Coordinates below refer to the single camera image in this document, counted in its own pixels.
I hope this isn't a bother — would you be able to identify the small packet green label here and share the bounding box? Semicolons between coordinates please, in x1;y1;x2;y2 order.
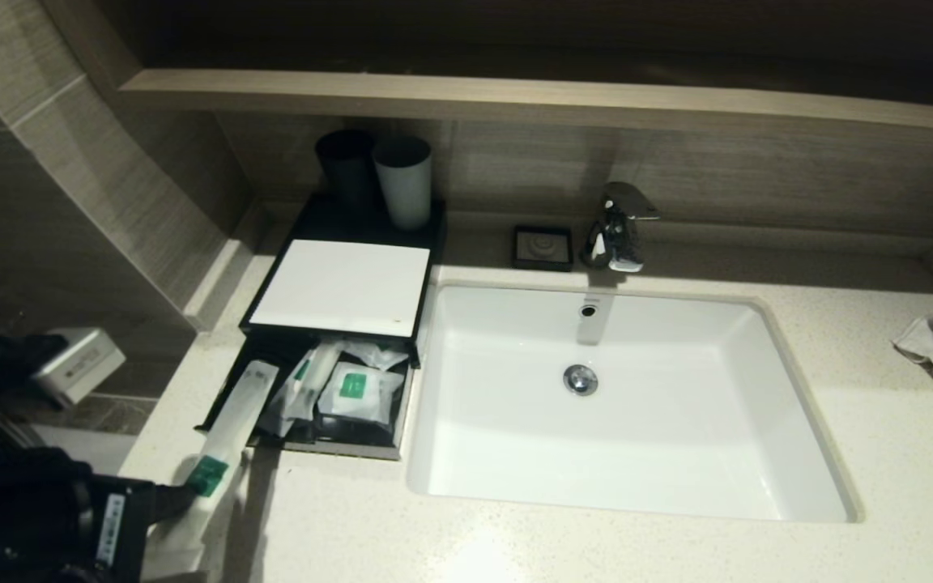
343;338;411;372
317;360;407;428

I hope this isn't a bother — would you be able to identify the black amenity tray with packets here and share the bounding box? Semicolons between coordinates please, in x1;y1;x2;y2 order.
238;237;438;370

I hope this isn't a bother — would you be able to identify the chrome sink faucet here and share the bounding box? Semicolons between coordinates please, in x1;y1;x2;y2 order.
579;181;662;274

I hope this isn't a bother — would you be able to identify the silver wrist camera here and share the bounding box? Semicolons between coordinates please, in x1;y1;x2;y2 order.
29;326;127;408

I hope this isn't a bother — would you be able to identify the long clear packet green label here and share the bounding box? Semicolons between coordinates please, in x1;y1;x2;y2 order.
143;360;281;581
260;340;347;438

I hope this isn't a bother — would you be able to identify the chrome sink drain plug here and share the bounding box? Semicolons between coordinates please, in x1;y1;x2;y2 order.
563;364;599;397

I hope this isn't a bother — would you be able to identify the white ceramic sink basin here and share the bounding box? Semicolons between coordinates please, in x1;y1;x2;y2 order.
407;279;866;525

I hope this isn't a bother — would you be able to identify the black square soap dish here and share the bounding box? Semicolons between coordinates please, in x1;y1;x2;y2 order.
512;224;574;272

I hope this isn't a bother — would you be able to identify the white cup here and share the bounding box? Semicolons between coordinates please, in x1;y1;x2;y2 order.
373;136;434;233

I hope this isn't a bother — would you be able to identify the dark metal cup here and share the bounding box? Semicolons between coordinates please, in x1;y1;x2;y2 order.
315;131;378;213

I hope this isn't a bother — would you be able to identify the glossy black unlined drawer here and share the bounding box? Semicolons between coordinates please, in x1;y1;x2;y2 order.
194;332;420;461

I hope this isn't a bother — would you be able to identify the wooden wall shelf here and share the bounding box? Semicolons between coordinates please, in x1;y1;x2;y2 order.
118;68;933;134

